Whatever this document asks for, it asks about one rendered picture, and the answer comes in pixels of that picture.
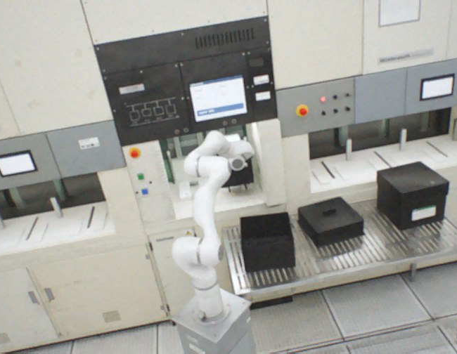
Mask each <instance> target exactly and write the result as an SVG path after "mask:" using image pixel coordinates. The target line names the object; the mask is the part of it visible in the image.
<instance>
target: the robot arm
mask: <svg viewBox="0 0 457 354"><path fill-rule="evenodd" d="M254 153H255V150H254V148H253V147H252V146H251V144H249V143H248V142H247V141H244V140H237V141H233V142H230V141H229V140H228V139H227V138H226V137H225V135H224V134H222V133H220V132H218V131H211V132H209V133H208V135H207V137H206V138H205V140H204V142H203V143H202V145H201V146H200V147H198V148H197V149H195V150H194V151H192V152H191V153H190V154H189V155H188V156H187V157H186V158H185V160H184V163H183V169H184V173H185V174H186V175H187V176H191V177H196V178H209V180H208V182H206V183H205V184H204V185H202V186H201V187H200V188H199V189H198V190H197V191H196V193H195V195H194V198H193V218H194V221H195V223H196V224H197V225H198V226H199V227H200V228H202V230H203V232H204V237H179V238H178V239H177V240H176V241H175V242H174V244H173V246H172V256H173V259H174V261H175V262H176V264H177V265H178V266H179V267H180V268H181V269H182V270H183V271H184V272H185V273H186V274H187V275H188V276H190V277H191V279H192V282H193V288H194V292H195V297H196V302H195V304H194V306H193V309H192V314H193V318H194V319H195V321H196V322H199V323H200V324H201V325H208V326H209V325H216V324H217V323H219V322H221V321H222V320H225V319H226V318H227V317H228V316H229V314H230V312H231V304H230V302H229V300H228V299H227V298H226V297H224V296H221V293H220V289H219V282H218V278H217V272H216V270H215V268H214V267H213V266H214V265H216V264H218V263H219V262H220V261H221V260H222V258H223V257H224V247H223V246H222V244H221V241H220V239H219V235H218V233H217V229H216V227H215V223H214V205H215V198H216V194H217V192H218V190H219V189H220V187H221V186H222V185H223V184H225V182H226V181H227V180H228V179H229V177H230V175H231V168H232V169H235V170H239V169H242V168H243V167H244V166H245V161H246V160H247V159H249V158H251V157H252V156H253V155H254ZM216 154H218V155H219V156H220V157H213V156H214V155H216Z"/></svg>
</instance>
